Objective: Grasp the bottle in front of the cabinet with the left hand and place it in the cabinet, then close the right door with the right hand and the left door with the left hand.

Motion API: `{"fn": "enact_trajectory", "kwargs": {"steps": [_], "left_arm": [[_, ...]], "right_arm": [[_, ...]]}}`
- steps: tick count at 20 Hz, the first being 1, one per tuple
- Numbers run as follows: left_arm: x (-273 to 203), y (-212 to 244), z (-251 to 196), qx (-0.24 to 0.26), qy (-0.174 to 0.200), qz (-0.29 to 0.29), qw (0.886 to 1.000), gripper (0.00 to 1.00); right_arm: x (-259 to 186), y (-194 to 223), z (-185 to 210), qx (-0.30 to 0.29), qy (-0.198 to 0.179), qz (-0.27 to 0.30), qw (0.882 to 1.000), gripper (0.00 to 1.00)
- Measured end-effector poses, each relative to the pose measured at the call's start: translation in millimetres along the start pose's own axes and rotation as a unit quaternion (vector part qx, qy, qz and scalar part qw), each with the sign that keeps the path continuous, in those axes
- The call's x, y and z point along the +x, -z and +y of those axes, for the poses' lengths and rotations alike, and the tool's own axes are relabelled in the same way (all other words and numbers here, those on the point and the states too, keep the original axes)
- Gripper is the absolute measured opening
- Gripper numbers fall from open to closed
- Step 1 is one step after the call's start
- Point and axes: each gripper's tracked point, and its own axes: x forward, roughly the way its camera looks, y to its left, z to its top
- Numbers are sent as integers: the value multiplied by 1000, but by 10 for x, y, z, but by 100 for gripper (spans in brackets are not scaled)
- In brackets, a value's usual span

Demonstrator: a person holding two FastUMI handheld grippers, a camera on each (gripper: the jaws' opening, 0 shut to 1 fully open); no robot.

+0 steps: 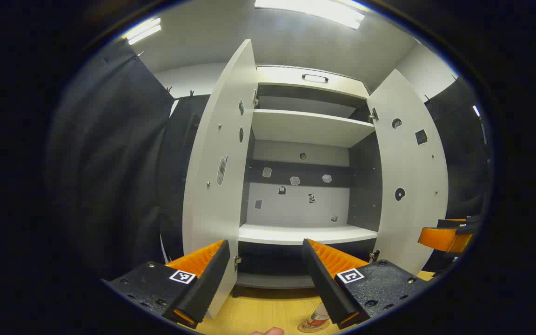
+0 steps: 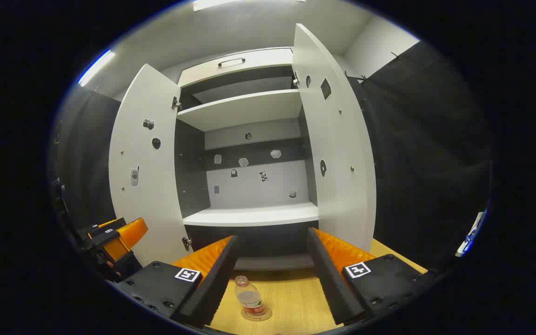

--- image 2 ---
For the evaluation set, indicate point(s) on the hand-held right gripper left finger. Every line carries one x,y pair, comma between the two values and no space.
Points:
212,288

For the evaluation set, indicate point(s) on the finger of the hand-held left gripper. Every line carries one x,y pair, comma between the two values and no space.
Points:
130,232
107,225

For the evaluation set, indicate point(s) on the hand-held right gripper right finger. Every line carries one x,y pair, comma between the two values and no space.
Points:
328,284

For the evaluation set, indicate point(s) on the clear plastic water bottle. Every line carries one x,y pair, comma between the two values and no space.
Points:
249,298

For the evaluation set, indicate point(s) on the white cabinet door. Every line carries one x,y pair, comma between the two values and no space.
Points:
338,139
147,218

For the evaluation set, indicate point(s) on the metal door hinge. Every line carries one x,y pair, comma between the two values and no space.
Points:
296,79
186,243
176,103

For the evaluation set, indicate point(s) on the round brown coaster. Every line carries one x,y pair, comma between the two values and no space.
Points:
268,314

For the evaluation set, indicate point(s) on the black backdrop cloth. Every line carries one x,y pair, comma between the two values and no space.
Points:
91,163
426,163

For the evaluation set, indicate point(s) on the white cabinet shelf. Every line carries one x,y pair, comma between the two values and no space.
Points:
249,216
240,109

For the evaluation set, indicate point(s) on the white and grey cabinet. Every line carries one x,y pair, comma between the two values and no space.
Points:
258,186

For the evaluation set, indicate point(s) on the ceiling light strip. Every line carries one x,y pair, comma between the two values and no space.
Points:
212,3
96,68

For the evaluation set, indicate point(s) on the white cabinet flap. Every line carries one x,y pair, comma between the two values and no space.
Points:
258,60

